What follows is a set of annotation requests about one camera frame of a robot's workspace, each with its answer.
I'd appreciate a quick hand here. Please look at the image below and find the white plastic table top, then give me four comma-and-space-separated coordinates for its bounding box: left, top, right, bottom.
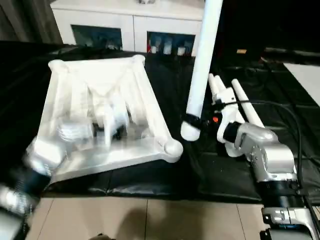
26, 54, 185, 185

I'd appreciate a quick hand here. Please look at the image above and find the white plastic table leg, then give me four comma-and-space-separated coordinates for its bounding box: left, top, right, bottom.
213, 74, 227, 95
180, 0, 224, 142
231, 78, 266, 128
207, 73, 221, 101

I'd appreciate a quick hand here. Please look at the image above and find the black mat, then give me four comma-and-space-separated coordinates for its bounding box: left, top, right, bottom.
0, 41, 320, 202

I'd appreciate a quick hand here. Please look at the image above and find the white flat board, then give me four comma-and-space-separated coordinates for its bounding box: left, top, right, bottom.
283, 62, 320, 106

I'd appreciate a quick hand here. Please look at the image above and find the black side table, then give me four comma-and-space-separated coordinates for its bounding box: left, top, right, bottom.
263, 47, 320, 63

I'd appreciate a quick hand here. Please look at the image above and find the white cabinet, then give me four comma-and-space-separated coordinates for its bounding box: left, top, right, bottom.
49, 0, 205, 57

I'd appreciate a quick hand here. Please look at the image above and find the grey curtain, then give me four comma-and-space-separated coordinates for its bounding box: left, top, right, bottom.
0, 0, 63, 45

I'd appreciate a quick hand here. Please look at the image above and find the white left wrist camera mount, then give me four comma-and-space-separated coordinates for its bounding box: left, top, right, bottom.
94, 104, 121, 148

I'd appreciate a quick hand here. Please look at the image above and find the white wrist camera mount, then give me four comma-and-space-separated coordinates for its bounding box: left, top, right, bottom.
94, 104, 121, 148
211, 87, 247, 158

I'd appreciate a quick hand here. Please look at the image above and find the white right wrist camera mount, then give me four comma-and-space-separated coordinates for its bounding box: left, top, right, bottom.
211, 87, 247, 158

